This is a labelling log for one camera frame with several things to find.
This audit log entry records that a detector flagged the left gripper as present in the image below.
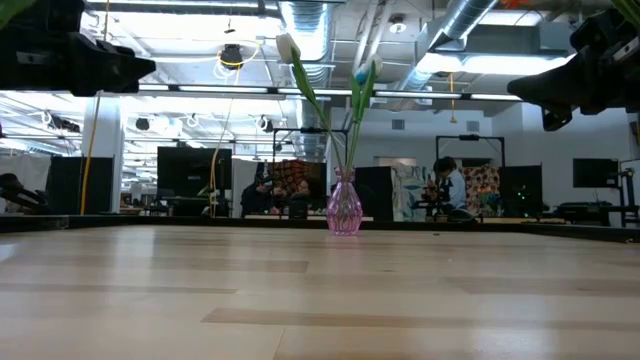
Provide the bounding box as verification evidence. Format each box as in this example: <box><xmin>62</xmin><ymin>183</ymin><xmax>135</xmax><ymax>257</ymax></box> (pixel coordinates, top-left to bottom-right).
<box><xmin>0</xmin><ymin>0</ymin><xmax>157</xmax><ymax>97</ymax></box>

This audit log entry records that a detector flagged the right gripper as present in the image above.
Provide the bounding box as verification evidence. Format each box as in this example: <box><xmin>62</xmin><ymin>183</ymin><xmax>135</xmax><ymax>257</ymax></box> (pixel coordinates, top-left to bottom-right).
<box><xmin>507</xmin><ymin>7</ymin><xmax>640</xmax><ymax>132</ymax></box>

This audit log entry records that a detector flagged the pink glass vase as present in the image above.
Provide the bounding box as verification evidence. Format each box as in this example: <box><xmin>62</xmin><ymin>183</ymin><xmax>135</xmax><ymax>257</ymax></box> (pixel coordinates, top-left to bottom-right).
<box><xmin>326</xmin><ymin>166</ymin><xmax>364</xmax><ymax>237</ymax></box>

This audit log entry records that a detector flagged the rectangular ceiling light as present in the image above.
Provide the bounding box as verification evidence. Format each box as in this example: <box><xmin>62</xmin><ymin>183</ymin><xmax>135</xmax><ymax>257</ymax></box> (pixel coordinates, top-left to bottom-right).
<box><xmin>417</xmin><ymin>52</ymin><xmax>571</xmax><ymax>76</ymax></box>

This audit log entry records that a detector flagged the black panel with lights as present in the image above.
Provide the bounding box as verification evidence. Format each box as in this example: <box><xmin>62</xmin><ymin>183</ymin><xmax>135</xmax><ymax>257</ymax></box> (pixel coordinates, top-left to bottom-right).
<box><xmin>499</xmin><ymin>164</ymin><xmax>544</xmax><ymax>219</ymax></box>

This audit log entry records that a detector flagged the long ceiling light strip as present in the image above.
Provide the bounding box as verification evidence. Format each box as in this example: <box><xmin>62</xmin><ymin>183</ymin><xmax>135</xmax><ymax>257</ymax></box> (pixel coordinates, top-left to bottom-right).
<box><xmin>137</xmin><ymin>82</ymin><xmax>524</xmax><ymax>101</ymax></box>

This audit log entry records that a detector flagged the black desk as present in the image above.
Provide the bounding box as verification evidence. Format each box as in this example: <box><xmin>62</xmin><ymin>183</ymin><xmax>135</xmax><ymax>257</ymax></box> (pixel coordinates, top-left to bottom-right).
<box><xmin>542</xmin><ymin>199</ymin><xmax>640</xmax><ymax>229</ymax></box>

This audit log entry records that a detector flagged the black partition panel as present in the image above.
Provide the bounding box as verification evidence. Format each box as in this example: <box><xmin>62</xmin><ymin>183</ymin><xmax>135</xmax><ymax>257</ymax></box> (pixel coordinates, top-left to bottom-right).
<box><xmin>43</xmin><ymin>156</ymin><xmax>115</xmax><ymax>215</ymax></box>

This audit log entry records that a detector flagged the floral cloth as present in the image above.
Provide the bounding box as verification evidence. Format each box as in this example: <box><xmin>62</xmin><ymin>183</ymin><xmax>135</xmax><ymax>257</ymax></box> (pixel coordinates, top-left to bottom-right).
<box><xmin>459</xmin><ymin>164</ymin><xmax>501</xmax><ymax>216</ymax></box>

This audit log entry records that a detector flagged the large black monitor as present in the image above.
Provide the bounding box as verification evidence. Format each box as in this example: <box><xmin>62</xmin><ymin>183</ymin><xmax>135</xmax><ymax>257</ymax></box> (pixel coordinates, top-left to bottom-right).
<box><xmin>156</xmin><ymin>145</ymin><xmax>234</xmax><ymax>199</ymax></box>

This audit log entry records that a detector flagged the black monitor stand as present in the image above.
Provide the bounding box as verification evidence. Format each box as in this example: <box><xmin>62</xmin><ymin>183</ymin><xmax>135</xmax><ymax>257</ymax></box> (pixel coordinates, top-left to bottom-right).
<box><xmin>607</xmin><ymin>168</ymin><xmax>640</xmax><ymax>227</ymax></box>

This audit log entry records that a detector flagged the person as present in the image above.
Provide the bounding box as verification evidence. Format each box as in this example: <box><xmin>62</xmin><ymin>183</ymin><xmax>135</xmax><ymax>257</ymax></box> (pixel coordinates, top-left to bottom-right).
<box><xmin>424</xmin><ymin>155</ymin><xmax>469</xmax><ymax>219</ymax></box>
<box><xmin>240</xmin><ymin>172</ymin><xmax>274</xmax><ymax>217</ymax></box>
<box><xmin>294</xmin><ymin>177</ymin><xmax>326</xmax><ymax>216</ymax></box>

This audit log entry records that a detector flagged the white patterned cloth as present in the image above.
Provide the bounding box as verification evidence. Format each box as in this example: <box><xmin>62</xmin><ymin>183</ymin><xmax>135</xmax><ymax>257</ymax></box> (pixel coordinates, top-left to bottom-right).
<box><xmin>392</xmin><ymin>164</ymin><xmax>432</xmax><ymax>222</ymax></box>

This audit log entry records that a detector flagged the black box panel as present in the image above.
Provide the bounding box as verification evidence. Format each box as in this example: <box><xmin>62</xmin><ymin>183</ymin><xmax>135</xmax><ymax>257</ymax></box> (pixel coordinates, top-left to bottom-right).
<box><xmin>354</xmin><ymin>166</ymin><xmax>395</xmax><ymax>222</ymax></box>

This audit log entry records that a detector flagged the red patterned cloth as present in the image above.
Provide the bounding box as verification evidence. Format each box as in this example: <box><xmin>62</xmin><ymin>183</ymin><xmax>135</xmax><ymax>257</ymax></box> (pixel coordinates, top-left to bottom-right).
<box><xmin>272</xmin><ymin>159</ymin><xmax>326</xmax><ymax>199</ymax></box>

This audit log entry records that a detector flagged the small black wall monitor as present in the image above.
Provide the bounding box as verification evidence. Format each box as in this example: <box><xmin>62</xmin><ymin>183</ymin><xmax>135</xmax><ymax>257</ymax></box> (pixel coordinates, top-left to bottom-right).
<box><xmin>572</xmin><ymin>158</ymin><xmax>620</xmax><ymax>189</ymax></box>

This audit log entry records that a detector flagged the black tube frame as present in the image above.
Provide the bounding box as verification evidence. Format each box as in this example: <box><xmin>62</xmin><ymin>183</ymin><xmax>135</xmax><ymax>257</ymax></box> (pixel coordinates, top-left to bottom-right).
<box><xmin>271</xmin><ymin>127</ymin><xmax>350</xmax><ymax>221</ymax></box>
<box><xmin>435</xmin><ymin>133</ymin><xmax>506</xmax><ymax>169</ymax></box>

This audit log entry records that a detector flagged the smooth silver ceiling duct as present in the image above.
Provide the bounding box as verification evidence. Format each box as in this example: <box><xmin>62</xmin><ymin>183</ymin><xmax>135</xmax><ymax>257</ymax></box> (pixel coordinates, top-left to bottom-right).
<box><xmin>399</xmin><ymin>0</ymin><xmax>501</xmax><ymax>91</ymax></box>

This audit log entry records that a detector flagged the black ceiling cable reel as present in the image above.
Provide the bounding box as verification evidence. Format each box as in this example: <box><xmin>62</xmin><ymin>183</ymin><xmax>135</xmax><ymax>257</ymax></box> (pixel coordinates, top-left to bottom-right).
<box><xmin>218</xmin><ymin>43</ymin><xmax>246</xmax><ymax>71</ymax></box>

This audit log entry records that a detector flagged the thin yellow hanging cable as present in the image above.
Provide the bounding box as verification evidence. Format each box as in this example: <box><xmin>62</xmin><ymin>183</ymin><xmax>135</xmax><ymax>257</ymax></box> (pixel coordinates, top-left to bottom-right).
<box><xmin>208</xmin><ymin>64</ymin><xmax>242</xmax><ymax>216</ymax></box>

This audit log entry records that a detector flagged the ribbed silver duct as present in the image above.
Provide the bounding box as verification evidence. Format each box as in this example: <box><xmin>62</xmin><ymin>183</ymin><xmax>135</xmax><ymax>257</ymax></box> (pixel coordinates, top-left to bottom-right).
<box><xmin>277</xmin><ymin>0</ymin><xmax>336</xmax><ymax>161</ymax></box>

